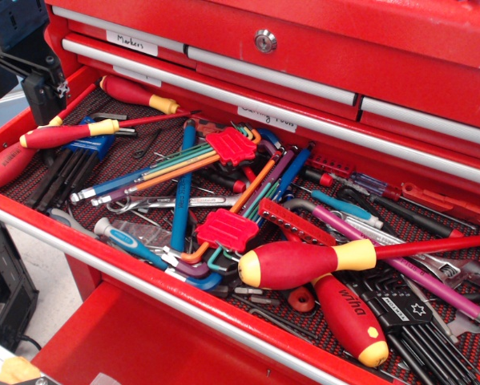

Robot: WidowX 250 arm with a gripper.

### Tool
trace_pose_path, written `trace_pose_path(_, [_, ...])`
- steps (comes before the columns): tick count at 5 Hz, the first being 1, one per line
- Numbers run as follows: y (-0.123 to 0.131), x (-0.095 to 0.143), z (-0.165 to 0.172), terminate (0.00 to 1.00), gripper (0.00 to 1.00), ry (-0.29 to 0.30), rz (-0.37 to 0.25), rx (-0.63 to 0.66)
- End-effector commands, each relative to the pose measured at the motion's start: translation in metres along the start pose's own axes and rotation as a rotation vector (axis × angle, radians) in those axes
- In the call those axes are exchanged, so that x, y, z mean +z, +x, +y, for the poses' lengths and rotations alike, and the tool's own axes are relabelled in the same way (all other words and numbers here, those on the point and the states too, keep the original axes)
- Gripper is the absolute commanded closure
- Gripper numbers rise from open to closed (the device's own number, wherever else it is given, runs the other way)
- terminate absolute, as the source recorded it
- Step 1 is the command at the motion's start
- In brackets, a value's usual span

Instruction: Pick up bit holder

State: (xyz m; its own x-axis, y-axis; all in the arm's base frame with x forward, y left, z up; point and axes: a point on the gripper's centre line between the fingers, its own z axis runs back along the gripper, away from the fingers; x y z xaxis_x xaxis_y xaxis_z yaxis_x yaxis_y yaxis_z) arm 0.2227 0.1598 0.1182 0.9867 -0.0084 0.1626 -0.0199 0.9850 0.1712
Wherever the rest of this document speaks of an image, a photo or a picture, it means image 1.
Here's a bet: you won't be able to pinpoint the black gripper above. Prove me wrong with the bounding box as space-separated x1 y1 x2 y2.
22 55 70 126

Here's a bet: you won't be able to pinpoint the red bit holder strip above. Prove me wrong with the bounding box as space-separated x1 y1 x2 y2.
258 198 337 246

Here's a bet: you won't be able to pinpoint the blue holder black hex keys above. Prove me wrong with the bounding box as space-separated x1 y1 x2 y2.
26 134 115 212

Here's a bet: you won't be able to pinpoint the red yellow screwdriver left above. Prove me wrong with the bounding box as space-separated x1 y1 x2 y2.
19 111 198 149

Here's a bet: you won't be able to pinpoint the white Markers label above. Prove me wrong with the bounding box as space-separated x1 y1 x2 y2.
106 30 158 57

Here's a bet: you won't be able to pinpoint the red yellow screwdriver back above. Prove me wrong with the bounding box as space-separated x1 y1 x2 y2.
99 75 179 115

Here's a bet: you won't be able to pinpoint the red screwdriver far left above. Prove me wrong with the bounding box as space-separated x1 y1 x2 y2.
0 83 97 188

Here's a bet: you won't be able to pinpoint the silver combination wrench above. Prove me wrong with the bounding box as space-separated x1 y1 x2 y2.
107 194 241 213

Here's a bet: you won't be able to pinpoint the blue white precision screwdriver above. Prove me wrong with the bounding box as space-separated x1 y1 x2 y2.
94 217 168 271

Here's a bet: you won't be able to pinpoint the long blue hex key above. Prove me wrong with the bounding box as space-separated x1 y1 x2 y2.
170 120 196 252

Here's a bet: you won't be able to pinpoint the upper colourful hex key set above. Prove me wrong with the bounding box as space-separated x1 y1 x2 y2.
70 125 269 206

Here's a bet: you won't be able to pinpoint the colourful hex key set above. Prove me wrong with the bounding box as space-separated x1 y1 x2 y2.
163 141 316 291
70 125 269 206

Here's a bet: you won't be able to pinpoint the silver drawer lock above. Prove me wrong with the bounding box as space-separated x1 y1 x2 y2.
254 29 277 54

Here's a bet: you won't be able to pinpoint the white cutting tools label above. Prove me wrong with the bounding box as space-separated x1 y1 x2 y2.
237 106 297 132

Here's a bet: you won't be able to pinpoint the black device on floor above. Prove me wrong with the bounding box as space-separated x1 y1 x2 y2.
0 221 38 351

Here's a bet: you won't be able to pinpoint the black red-tipped screwdriver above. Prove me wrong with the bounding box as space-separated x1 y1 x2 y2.
197 168 247 193

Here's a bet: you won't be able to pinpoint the red tool chest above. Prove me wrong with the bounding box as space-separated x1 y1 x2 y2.
0 1 480 384

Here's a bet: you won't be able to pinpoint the lower colourful hex key set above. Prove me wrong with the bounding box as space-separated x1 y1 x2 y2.
163 141 316 291

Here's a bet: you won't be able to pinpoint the large red yellow screwdriver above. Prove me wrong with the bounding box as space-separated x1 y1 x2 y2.
238 235 480 290

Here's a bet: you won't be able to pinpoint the pink long hex key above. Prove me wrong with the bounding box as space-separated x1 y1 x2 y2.
283 198 480 323

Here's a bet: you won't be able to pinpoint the black red mesh drawer liner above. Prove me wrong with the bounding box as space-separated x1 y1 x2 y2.
0 86 480 385

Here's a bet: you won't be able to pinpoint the red round cap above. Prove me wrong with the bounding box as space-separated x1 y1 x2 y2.
287 286 315 313

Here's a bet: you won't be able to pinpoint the red Wiha screwdriver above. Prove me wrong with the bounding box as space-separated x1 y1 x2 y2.
312 274 389 367

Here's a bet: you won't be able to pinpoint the red utility knife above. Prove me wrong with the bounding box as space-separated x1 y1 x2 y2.
401 183 480 225

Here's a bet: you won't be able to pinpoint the black Tekton torx key set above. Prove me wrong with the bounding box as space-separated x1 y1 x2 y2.
341 267 480 384

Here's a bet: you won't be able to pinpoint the teal handled small screwdriver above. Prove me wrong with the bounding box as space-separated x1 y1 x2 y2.
291 183 384 229

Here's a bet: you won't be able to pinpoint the clear blue handle screwdriver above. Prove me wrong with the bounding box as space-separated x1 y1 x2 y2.
329 172 476 229

